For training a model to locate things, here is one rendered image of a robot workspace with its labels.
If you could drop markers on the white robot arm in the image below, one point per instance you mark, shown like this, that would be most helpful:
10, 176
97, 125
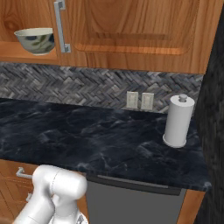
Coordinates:
55, 189

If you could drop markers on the wooden cabinet door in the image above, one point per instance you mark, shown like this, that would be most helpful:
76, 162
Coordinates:
137, 32
11, 201

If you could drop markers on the wooden open cabinet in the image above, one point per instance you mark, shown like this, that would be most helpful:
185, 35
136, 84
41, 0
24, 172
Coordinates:
26, 32

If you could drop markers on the wooden lower cabinet door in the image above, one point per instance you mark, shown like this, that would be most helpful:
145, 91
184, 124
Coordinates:
11, 201

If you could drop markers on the white paper towel roll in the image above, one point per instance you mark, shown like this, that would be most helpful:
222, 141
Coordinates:
178, 122

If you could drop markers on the grey dishwasher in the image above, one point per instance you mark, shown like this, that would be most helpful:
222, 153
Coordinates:
131, 204

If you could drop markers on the white bowl with leaf print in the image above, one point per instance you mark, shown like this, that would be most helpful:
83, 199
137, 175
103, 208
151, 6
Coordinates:
36, 40

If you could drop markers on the wooden drawer front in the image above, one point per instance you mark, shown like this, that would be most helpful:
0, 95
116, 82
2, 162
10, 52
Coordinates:
14, 170

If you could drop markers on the beige wall outlet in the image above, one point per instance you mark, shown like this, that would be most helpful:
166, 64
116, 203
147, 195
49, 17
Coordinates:
147, 101
132, 100

